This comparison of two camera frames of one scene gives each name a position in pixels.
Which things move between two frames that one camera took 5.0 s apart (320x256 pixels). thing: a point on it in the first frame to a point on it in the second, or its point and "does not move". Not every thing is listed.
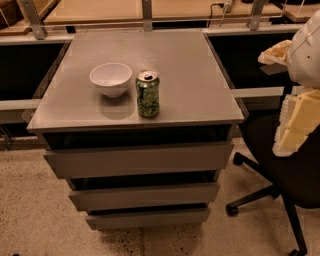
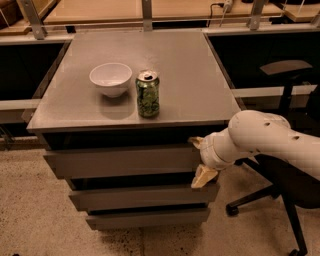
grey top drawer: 138,161 does not move
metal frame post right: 254,21 does not move
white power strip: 227,6 does not move
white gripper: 306,60 to 208,152
